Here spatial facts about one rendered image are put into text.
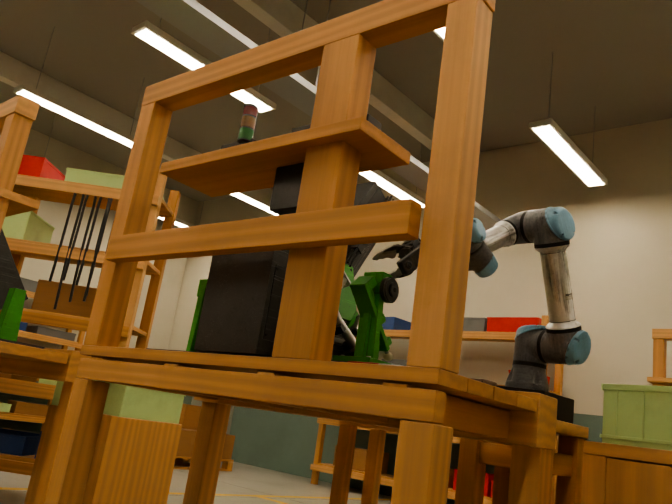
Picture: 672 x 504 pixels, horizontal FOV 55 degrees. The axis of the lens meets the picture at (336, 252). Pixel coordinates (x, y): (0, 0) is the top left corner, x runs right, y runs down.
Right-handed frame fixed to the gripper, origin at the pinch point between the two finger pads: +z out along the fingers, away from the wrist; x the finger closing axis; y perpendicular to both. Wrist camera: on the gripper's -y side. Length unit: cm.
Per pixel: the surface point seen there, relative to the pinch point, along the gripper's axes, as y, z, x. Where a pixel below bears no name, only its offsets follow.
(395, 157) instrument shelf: 0.6, -23.0, 29.9
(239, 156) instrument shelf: -4, 22, 53
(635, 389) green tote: -7, -57, -58
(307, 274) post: -34.1, 0.3, 16.6
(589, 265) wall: 539, 85, -258
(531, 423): -23, -31, -51
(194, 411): 347, 564, -203
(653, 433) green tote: -16, -59, -66
